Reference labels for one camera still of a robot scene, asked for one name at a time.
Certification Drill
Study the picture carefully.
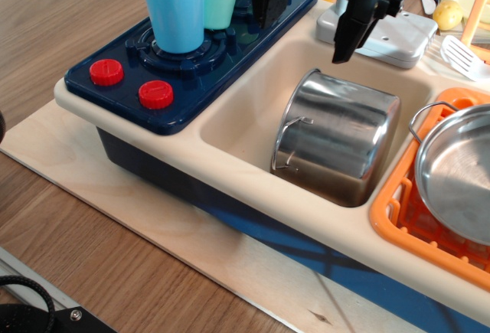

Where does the stainless steel pot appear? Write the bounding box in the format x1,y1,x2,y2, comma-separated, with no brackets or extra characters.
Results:
271,69,401,195

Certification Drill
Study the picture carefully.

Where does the beige toy sink unit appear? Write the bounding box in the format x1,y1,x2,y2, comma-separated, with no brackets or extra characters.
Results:
54,1,489,325

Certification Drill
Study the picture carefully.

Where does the yellow toy potato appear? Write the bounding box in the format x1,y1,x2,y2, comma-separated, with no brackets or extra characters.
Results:
432,0,463,31

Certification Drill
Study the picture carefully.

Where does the blue plastic cup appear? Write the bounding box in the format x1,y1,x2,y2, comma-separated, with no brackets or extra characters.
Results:
145,0,204,54

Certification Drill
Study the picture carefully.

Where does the white plastic spatula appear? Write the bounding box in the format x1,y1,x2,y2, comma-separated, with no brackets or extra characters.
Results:
439,35,489,82

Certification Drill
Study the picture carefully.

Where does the right red stove knob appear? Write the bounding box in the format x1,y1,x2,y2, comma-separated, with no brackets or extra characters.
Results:
139,80,174,109

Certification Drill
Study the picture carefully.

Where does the red stove knob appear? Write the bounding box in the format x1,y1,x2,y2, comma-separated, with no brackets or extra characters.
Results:
89,59,124,87
139,80,174,109

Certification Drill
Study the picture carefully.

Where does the navy toy stove top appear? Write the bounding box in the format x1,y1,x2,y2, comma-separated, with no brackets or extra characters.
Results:
64,0,317,135

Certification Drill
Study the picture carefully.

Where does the stainless steel pan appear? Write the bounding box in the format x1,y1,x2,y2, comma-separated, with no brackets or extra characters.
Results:
409,101,489,246

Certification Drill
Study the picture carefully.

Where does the left red stove knob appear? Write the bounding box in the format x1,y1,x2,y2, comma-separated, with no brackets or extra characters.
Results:
89,59,124,87

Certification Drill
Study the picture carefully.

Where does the orange dish rack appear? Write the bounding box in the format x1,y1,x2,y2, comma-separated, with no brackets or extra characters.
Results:
370,88,489,290

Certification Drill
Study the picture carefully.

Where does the light plywood board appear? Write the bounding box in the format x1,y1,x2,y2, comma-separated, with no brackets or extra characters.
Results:
1,103,416,332

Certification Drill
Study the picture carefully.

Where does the black cable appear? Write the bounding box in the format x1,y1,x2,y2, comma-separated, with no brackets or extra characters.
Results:
0,275,57,333

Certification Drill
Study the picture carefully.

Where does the black metal bracket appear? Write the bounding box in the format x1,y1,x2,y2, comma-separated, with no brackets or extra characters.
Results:
1,304,116,332

